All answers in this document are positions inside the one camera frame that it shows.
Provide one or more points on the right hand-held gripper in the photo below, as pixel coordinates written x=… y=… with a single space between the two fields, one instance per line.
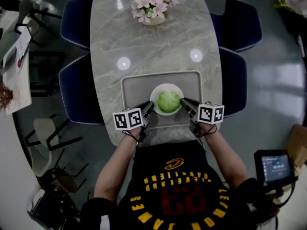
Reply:
x=211 y=114

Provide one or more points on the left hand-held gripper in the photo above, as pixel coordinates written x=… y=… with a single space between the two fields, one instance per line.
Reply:
x=127 y=119

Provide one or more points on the green cabbage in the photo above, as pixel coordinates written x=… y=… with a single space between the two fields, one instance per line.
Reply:
x=168 y=101

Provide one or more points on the white round plate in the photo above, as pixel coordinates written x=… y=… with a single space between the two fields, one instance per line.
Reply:
x=166 y=87

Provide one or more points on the person's left forearm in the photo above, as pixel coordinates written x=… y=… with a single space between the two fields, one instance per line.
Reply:
x=115 y=169

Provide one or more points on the person's right forearm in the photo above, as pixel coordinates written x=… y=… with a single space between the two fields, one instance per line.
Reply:
x=225 y=159

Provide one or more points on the dark blue chair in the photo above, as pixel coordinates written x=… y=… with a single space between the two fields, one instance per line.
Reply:
x=233 y=80
x=237 y=23
x=76 y=20
x=79 y=92

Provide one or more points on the white round table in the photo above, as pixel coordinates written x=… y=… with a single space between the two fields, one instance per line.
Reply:
x=153 y=47

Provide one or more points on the grey rectangular tray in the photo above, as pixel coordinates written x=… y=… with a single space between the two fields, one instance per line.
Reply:
x=136 y=85

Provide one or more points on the person's dark printed jersey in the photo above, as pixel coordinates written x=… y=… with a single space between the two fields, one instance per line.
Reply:
x=182 y=188

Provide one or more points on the black mounted display screen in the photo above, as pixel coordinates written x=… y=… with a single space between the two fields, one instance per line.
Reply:
x=274 y=168

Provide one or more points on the flower plant in white pot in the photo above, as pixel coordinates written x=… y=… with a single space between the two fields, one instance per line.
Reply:
x=152 y=3

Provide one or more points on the brown round-back chair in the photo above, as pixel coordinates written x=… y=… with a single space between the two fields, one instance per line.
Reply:
x=64 y=182

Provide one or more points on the brown cardboard box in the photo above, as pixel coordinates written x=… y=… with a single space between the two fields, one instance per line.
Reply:
x=298 y=145

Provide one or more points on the white side table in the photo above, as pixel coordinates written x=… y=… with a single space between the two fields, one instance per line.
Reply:
x=20 y=90

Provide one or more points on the black equipment case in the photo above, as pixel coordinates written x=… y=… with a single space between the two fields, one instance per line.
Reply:
x=52 y=212

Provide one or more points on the reddish potted plant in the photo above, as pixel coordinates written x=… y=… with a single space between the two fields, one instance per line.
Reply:
x=4 y=97

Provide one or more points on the grey laptop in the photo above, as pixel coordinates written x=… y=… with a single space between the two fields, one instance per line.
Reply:
x=8 y=59

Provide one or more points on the beige chair with black frame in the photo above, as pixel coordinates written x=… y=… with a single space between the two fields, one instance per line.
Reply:
x=43 y=140

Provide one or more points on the grey chair with black frame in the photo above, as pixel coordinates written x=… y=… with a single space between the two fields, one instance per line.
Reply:
x=30 y=11

